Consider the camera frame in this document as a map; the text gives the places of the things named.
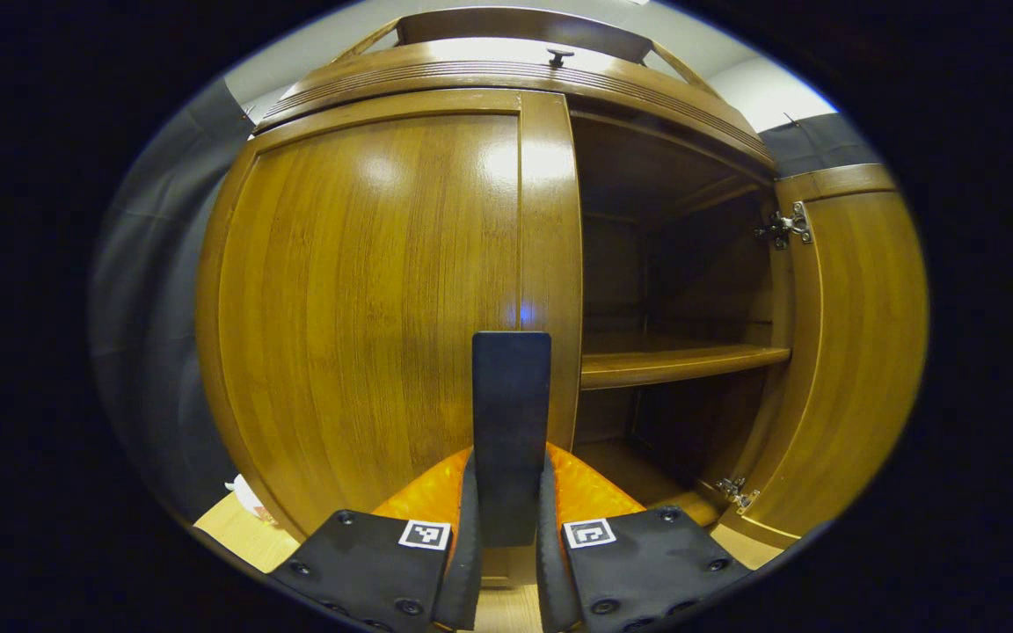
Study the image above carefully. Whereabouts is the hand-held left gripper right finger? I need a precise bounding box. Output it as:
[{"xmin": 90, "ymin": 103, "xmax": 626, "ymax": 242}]
[{"xmin": 535, "ymin": 442, "xmax": 752, "ymax": 633}]

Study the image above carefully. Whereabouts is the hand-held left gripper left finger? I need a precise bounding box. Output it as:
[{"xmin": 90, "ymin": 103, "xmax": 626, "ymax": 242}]
[{"xmin": 267, "ymin": 448, "xmax": 483, "ymax": 633}]

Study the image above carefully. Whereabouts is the black door handle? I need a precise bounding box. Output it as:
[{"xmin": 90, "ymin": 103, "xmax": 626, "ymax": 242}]
[{"xmin": 471, "ymin": 331, "xmax": 552, "ymax": 549}]

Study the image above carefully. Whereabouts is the wooden shoe cabinet door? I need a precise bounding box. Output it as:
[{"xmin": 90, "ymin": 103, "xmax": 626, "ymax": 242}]
[
  {"xmin": 196, "ymin": 88, "xmax": 584, "ymax": 586},
  {"xmin": 704, "ymin": 163, "xmax": 929, "ymax": 550}
]

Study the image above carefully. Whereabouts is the wooden double-door shoe cabinet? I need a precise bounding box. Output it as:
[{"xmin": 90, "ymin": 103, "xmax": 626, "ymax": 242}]
[{"xmin": 251, "ymin": 7, "xmax": 793, "ymax": 546}]

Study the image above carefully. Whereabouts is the metal door hinge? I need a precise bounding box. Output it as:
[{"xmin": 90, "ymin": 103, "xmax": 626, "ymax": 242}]
[
  {"xmin": 754, "ymin": 202, "xmax": 813, "ymax": 250},
  {"xmin": 716, "ymin": 477, "xmax": 761, "ymax": 513}
]

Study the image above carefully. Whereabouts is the wooden cabinet drawer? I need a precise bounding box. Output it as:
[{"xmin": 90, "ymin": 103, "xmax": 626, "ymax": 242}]
[{"xmin": 256, "ymin": 40, "xmax": 776, "ymax": 168}]

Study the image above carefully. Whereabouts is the white plush toy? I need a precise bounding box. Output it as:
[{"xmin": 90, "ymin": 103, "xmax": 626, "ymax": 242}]
[{"xmin": 225, "ymin": 475, "xmax": 279, "ymax": 527}]

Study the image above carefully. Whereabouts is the wooden inner shelf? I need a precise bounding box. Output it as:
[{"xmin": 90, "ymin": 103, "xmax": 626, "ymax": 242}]
[{"xmin": 579, "ymin": 332, "xmax": 791, "ymax": 390}]

